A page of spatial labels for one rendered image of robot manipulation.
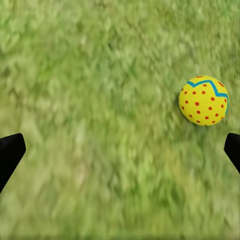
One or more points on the easter egg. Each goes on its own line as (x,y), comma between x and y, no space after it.
(204,100)

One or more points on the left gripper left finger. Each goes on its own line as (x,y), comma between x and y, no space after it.
(12,149)

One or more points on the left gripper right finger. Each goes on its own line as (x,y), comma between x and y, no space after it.
(232,149)

